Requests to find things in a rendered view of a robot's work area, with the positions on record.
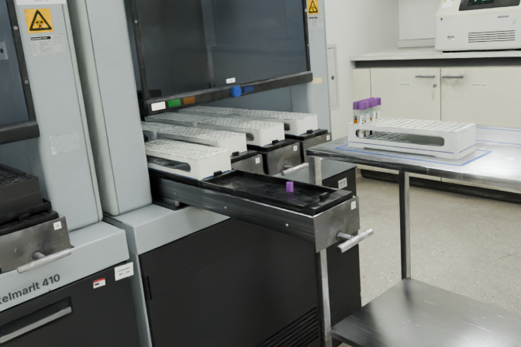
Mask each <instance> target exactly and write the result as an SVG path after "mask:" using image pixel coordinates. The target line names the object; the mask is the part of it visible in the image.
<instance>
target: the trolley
mask: <svg viewBox="0 0 521 347"><path fill-rule="evenodd" d="M306 156H308V163H309V183H310V184H316V185H320V186H322V174H321V162H320V158H323V159H328V160H337V161H342V162H347V163H355V164H361V165H366V166H371V167H380V168H385V169H389V170H398V171H399V216H400V246H401V275H402V280H401V281H399V282H398V283H397V284H395V285H394V286H392V287H391V288H389V289H388V290H386V291H385V292H384V293H382V294H380V295H379V296H377V297H376V298H375V299H373V300H372V301H370V302H368V303H367V304H365V305H364V306H363V307H361V308H359V309H358V310H357V311H355V312H354V313H353V314H351V315H349V316H348V317H346V318H344V319H343V320H342V321H340V322H339V323H337V324H336V325H334V326H333V327H331V324H330V299H329V287H328V274H327V261H326V249H323V250H321V251H319V252H318V253H316V246H315V243H314V253H315V265H316V287H317V299H318V311H319V333H320V345H321V347H332V337H333V338H335V339H337V340H339V341H341V342H344V343H346V344H348V345H350V346H352V347H521V314H517V313H514V312H511V311H507V310H505V309H502V308H500V307H496V306H493V305H490V304H486V303H484V302H481V301H477V300H475V299H472V298H469V297H465V296H463V295H460V294H456V293H454V292H451V291H448V290H444V289H442V288H439V287H435V286H433V285H430V284H427V283H424V282H421V281H418V280H414V279H412V278H411V252H410V216H409V173H414V174H422V175H428V176H433V177H442V178H447V179H451V180H461V181H466V182H471V183H476V184H484V185H489V186H495V187H504V188H508V189H513V190H518V191H521V128H512V127H501V126H491V125H476V127H475V151H473V152H471V153H469V154H468V155H466V156H463V157H461V158H460V159H457V160H454V159H447V158H440V157H435V156H427V155H420V154H413V153H400V152H393V151H387V150H379V149H367V148H363V149H361V148H355V147H349V146H348V141H347V136H345V137H343V138H339V139H335V140H333V141H330V142H327V143H323V144H320V145H318V146H313V147H310V148H308V149H306Z"/></svg>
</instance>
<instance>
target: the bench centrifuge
mask: <svg viewBox="0 0 521 347"><path fill-rule="evenodd" d="M434 30H435V50H436V51H443V53H449V52H450V50H494V49H515V50H521V0H440V5H439V8H438V9H437V11H436V14H435V16H434Z"/></svg>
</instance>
